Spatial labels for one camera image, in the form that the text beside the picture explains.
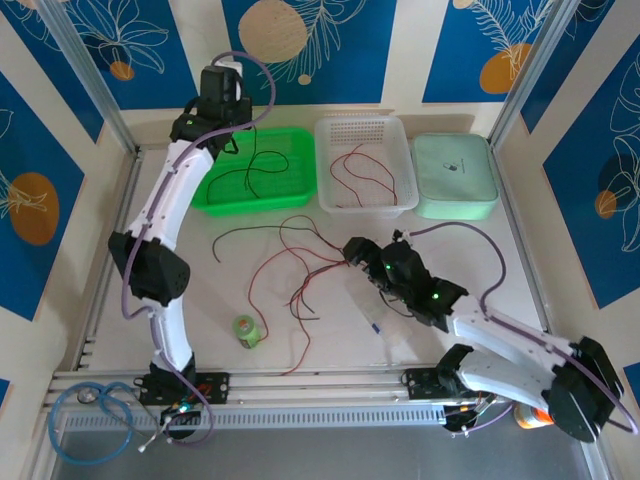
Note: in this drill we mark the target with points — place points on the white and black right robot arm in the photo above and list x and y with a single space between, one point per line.
500 380

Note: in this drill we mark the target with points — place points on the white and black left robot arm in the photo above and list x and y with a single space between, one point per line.
170 200

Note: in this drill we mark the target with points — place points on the clear syringe packet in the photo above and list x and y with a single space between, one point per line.
390 332

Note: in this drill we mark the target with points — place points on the green plastic basket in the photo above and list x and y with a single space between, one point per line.
295 200

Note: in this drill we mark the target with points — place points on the mint green zip case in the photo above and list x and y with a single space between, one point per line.
452 175

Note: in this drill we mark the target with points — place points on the white plastic basket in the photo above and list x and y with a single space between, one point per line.
365 130

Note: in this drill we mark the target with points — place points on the small green bottle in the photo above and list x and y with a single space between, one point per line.
246 332

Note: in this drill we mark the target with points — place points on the orange capped bottle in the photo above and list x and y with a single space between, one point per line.
530 420

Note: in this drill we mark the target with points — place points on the blue stethoscope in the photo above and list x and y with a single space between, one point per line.
52 425

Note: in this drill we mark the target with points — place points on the blue floral wall poster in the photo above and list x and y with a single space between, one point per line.
450 50
350 60
30 150
165 75
580 225

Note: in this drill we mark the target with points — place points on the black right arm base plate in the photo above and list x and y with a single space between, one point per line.
420 384

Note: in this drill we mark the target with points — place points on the aluminum front rail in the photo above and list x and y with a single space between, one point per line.
325 382

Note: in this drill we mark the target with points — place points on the aluminum side rail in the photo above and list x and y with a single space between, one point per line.
512 210
126 200

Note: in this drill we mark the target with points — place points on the aluminum frame post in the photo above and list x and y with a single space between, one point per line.
85 65
530 65

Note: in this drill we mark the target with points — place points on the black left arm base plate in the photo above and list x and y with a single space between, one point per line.
215 387

